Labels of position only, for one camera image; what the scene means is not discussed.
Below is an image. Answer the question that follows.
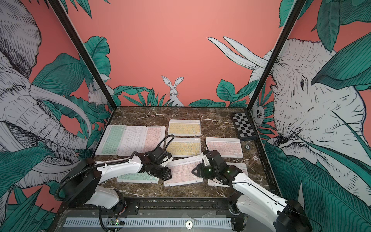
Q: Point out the yellow keyboard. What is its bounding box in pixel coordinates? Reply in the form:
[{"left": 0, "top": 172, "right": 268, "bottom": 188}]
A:
[
  {"left": 166, "top": 138, "right": 201, "bottom": 158},
  {"left": 168, "top": 119, "right": 201, "bottom": 137}
]

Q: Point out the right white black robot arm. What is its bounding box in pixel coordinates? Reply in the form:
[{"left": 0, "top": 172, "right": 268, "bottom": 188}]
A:
[{"left": 192, "top": 162, "right": 313, "bottom": 232}]

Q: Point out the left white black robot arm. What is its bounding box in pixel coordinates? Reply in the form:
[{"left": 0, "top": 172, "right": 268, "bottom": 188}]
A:
[{"left": 54, "top": 148, "right": 173, "bottom": 215}]

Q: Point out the near green keyboard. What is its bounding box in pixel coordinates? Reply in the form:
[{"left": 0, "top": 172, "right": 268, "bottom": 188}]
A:
[{"left": 117, "top": 173, "right": 159, "bottom": 184}]

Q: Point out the green keyboard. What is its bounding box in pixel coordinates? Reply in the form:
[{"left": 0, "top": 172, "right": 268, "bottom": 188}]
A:
[
  {"left": 95, "top": 125, "right": 127, "bottom": 156},
  {"left": 117, "top": 173, "right": 159, "bottom": 184}
]

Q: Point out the right near pink keyboard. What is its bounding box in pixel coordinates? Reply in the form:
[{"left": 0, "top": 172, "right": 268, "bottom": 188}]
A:
[{"left": 208, "top": 162, "right": 248, "bottom": 188}]

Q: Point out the right middle pink keyboard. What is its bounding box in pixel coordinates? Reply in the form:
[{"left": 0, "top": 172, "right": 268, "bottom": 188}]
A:
[{"left": 206, "top": 137, "right": 243, "bottom": 158}]

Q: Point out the left pink keyboard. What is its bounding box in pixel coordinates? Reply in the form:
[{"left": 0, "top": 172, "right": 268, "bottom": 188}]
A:
[{"left": 141, "top": 126, "right": 166, "bottom": 152}]

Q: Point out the left white keyboard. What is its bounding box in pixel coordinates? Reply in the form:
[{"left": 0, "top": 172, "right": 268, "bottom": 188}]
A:
[{"left": 118, "top": 126, "right": 146, "bottom": 156}]

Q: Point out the black white checkerboard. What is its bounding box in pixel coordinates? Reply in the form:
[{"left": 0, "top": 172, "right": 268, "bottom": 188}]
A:
[{"left": 231, "top": 112, "right": 257, "bottom": 141}]

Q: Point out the far left green keyboard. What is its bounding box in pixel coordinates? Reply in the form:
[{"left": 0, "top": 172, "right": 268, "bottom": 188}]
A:
[{"left": 95, "top": 125, "right": 127, "bottom": 156}]

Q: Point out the round silver lock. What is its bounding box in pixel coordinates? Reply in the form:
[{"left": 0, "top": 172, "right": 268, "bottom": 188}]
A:
[{"left": 185, "top": 220, "right": 194, "bottom": 230}]

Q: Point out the small electronics board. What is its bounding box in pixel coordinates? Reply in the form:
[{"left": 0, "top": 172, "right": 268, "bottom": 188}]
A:
[{"left": 107, "top": 218, "right": 125, "bottom": 227}]

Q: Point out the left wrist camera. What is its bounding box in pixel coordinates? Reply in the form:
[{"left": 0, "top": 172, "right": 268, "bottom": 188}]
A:
[{"left": 147, "top": 147, "right": 173, "bottom": 167}]

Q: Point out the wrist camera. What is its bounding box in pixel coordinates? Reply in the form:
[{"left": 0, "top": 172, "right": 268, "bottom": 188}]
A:
[
  {"left": 203, "top": 150, "right": 225, "bottom": 167},
  {"left": 147, "top": 147, "right": 173, "bottom": 167}
]

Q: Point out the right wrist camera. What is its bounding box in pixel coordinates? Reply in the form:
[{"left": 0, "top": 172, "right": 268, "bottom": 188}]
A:
[{"left": 203, "top": 150, "right": 225, "bottom": 167}]

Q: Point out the black front mounting rail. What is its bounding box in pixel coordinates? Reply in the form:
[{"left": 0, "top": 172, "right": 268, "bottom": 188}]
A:
[{"left": 57, "top": 198, "right": 292, "bottom": 216}]

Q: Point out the white slotted cable duct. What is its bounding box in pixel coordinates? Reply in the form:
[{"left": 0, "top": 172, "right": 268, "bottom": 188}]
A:
[{"left": 62, "top": 217, "right": 232, "bottom": 229}]

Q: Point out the right black frame post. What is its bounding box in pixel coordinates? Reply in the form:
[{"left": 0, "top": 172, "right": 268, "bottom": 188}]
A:
[{"left": 247, "top": 0, "right": 306, "bottom": 112}]

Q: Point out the black frame post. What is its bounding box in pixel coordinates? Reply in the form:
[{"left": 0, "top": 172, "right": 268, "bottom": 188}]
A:
[
  {"left": 48, "top": 0, "right": 117, "bottom": 111},
  {"left": 247, "top": 0, "right": 306, "bottom": 112}
]

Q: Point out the left black frame post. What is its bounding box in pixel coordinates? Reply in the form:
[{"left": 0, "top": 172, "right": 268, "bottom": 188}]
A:
[{"left": 48, "top": 0, "right": 117, "bottom": 111}]

